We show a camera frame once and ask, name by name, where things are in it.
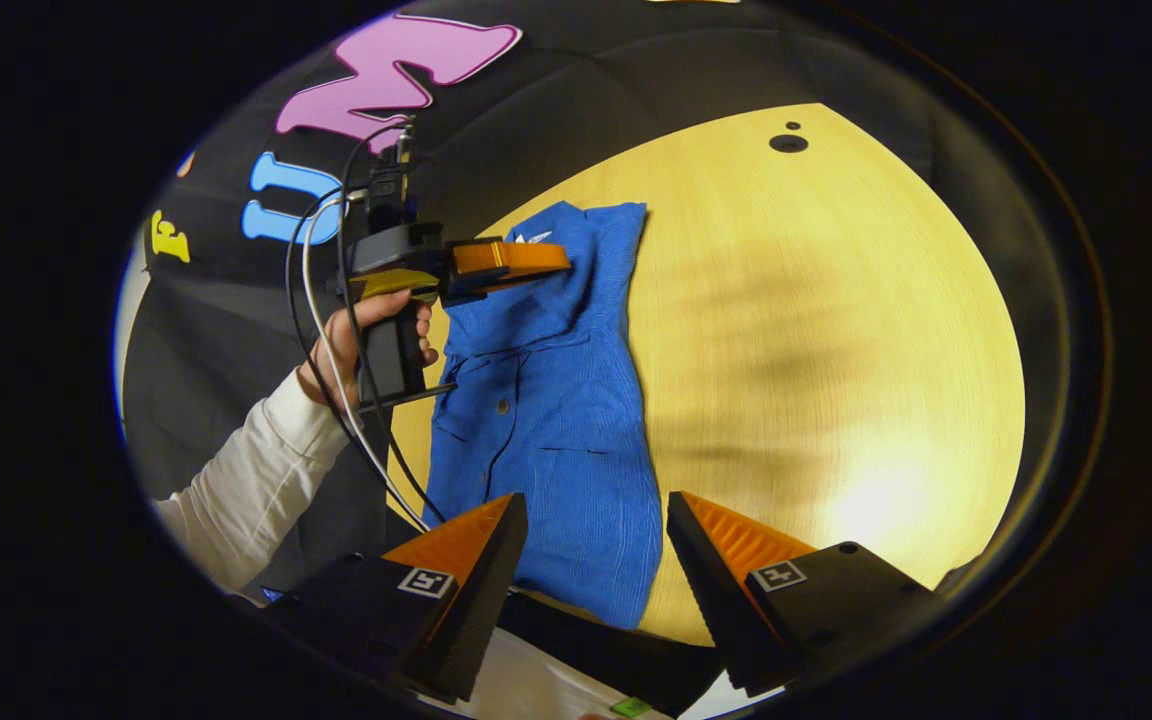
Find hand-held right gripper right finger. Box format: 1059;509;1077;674
666;490;937;698

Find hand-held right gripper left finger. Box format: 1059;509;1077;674
266;492;529;704

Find blue shirt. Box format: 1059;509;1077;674
421;200;665;631

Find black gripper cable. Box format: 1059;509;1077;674
284;120;447;526

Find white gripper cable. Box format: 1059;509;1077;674
301;195;432;536

